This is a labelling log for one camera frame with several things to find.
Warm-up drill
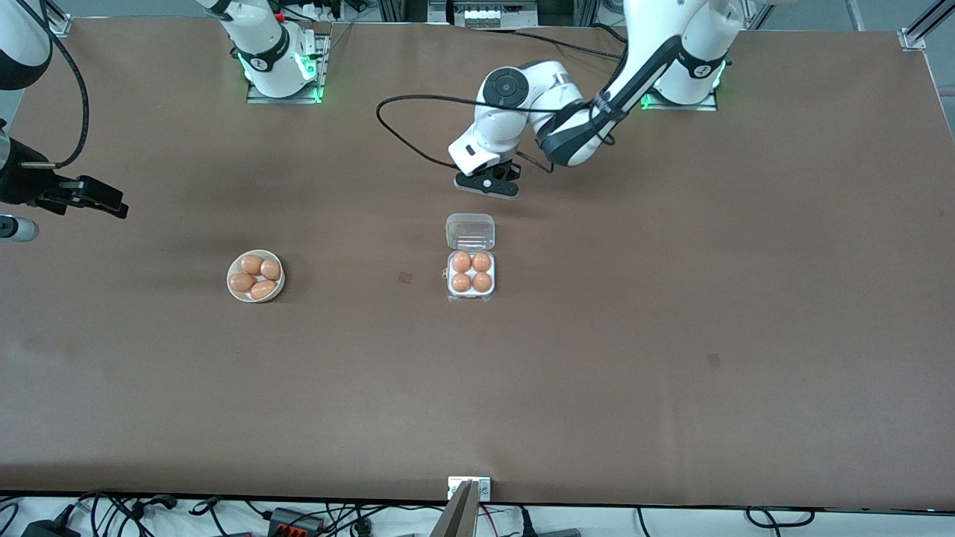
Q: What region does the aluminium frame post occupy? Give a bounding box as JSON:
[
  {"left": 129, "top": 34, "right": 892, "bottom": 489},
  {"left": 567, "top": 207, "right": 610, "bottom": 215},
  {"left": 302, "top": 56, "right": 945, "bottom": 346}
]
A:
[
  {"left": 45, "top": 0, "right": 73, "bottom": 37},
  {"left": 898, "top": 0, "right": 955, "bottom": 51}
]

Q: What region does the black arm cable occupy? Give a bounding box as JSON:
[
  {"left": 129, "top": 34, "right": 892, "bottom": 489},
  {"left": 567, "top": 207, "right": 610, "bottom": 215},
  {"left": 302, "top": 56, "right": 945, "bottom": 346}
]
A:
[
  {"left": 13, "top": 0, "right": 92, "bottom": 169},
  {"left": 375, "top": 93, "right": 621, "bottom": 175}
]

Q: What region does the white power strip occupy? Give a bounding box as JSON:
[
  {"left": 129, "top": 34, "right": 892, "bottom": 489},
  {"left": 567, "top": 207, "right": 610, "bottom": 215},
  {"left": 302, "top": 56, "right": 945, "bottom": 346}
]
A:
[{"left": 451, "top": 0, "right": 539, "bottom": 29}]

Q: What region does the aluminium profile bar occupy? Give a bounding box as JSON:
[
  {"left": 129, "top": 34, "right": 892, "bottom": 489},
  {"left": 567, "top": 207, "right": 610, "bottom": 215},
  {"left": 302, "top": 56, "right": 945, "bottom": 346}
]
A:
[{"left": 429, "top": 480, "right": 480, "bottom": 537}]

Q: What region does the white round bowl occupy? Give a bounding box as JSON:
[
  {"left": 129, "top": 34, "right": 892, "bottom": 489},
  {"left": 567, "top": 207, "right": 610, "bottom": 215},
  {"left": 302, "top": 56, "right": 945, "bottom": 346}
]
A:
[{"left": 226, "top": 249, "right": 286, "bottom": 303}]

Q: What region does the black cable with plug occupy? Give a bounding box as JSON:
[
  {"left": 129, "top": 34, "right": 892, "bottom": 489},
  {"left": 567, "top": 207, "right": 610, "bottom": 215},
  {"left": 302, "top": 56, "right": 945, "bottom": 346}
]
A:
[{"left": 131, "top": 494, "right": 180, "bottom": 517}]

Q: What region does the clear plastic egg box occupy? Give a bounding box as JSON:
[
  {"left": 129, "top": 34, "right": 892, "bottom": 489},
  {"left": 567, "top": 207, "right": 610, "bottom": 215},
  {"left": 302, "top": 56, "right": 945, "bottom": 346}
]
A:
[{"left": 440, "top": 213, "right": 498, "bottom": 303}]

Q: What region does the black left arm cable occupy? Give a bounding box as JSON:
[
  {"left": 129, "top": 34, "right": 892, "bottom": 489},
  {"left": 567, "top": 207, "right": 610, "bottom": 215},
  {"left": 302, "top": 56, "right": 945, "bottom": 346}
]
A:
[{"left": 375, "top": 93, "right": 621, "bottom": 175}]

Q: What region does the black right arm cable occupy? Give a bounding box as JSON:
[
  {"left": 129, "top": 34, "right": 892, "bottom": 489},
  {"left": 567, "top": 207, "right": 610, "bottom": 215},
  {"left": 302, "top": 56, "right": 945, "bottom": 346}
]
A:
[{"left": 13, "top": 0, "right": 92, "bottom": 169}]

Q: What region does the black cable on table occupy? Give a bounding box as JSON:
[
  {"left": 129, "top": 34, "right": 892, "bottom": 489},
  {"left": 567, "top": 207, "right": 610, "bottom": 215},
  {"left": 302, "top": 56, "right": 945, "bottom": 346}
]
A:
[{"left": 477, "top": 25, "right": 629, "bottom": 59}]

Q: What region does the silver metal bracket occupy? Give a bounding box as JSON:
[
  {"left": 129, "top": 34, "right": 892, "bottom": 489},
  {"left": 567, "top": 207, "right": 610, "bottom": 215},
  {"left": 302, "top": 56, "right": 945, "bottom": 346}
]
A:
[{"left": 448, "top": 476, "right": 492, "bottom": 501}]

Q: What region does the black orange power adapter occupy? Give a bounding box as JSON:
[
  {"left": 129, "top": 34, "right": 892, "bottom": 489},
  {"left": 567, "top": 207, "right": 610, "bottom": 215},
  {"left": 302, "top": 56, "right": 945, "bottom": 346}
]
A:
[{"left": 267, "top": 507, "right": 327, "bottom": 536}]

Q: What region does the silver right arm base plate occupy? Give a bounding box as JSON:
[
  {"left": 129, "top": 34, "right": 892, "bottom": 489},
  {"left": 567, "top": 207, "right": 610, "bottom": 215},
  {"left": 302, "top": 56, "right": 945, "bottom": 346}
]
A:
[{"left": 245, "top": 30, "right": 331, "bottom": 104}]

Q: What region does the black looped floor cable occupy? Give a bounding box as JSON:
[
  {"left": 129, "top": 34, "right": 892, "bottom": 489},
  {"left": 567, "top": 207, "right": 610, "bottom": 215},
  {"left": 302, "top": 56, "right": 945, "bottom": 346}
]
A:
[{"left": 746, "top": 507, "right": 815, "bottom": 530}]

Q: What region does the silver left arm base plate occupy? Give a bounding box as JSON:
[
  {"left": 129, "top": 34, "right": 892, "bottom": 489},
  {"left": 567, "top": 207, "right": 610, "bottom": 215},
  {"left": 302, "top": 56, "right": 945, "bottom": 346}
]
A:
[{"left": 639, "top": 75, "right": 719, "bottom": 112}]

